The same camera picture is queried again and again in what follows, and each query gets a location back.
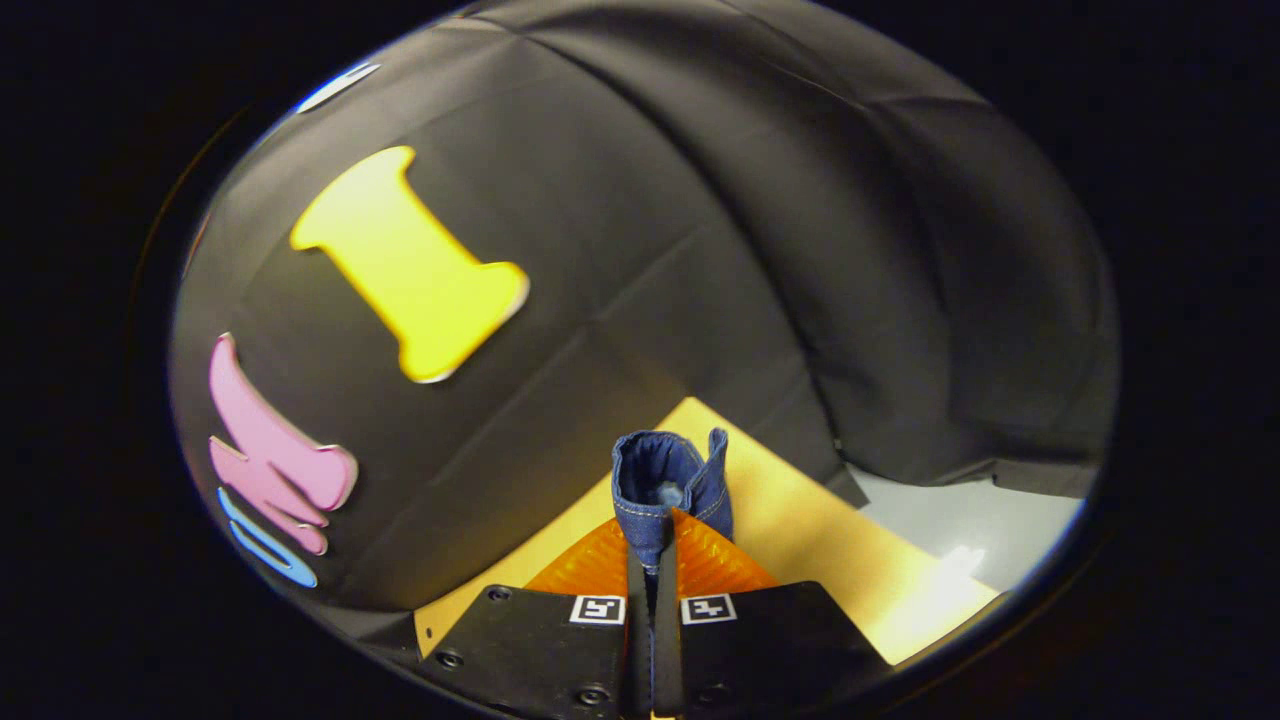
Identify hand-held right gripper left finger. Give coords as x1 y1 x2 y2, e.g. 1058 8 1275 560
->
428 515 655 720

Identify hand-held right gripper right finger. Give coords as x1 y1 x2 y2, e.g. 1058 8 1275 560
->
654 508 893 720

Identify blue denim jeans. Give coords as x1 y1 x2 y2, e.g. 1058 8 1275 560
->
612 428 735 578

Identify black backdrop cloth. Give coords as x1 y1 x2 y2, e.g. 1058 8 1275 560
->
168 0 1119 641

